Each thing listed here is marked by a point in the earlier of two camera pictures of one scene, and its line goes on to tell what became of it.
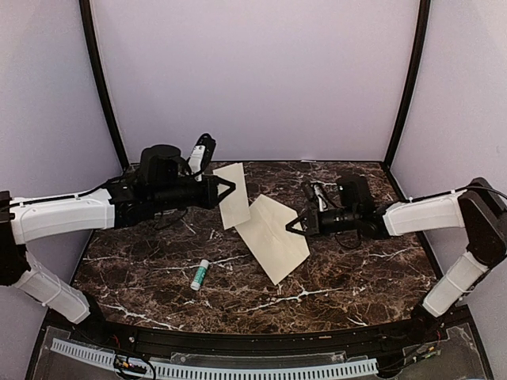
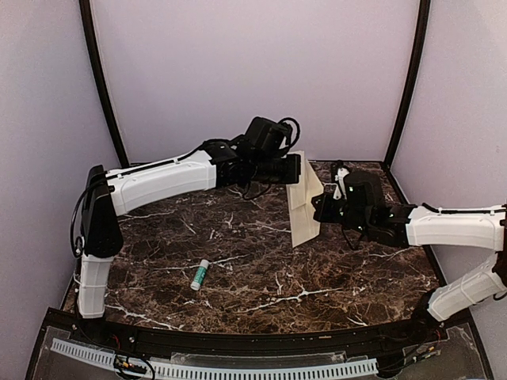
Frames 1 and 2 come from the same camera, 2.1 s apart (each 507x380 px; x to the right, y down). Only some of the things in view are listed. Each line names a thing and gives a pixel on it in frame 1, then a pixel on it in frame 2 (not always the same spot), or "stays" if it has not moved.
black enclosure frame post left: (87, 15) stays
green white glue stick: (200, 275) stays
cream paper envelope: (278, 250) → (303, 221)
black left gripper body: (172, 198) → (268, 171)
